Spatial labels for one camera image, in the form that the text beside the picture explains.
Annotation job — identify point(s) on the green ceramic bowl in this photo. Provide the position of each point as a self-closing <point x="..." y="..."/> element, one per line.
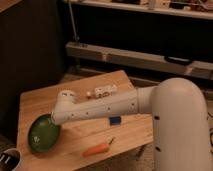
<point x="43" y="134"/>

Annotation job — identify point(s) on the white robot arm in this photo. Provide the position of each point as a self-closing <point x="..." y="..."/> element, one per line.
<point x="180" y="126"/>

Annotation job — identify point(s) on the white rectangular toy block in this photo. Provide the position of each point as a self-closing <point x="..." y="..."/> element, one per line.
<point x="104" y="91"/>

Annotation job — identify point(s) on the small blue block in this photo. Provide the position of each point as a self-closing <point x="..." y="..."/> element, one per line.
<point x="115" y="120"/>

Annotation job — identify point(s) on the thin metal pole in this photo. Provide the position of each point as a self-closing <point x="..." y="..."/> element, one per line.
<point x="76" y="37"/>

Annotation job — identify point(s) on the wooden table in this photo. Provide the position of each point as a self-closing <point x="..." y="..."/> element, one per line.
<point x="76" y="137"/>

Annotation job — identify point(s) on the orange toy carrot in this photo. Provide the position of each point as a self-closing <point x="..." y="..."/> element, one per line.
<point x="97" y="149"/>

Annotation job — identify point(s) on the grey cup with black items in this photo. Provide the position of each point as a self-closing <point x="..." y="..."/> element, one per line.
<point x="10" y="160"/>

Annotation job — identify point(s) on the long grey metal rail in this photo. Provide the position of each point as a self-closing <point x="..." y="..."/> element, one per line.
<point x="202" y="70"/>

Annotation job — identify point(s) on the white wall shelf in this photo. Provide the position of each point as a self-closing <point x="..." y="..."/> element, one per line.
<point x="140" y="8"/>

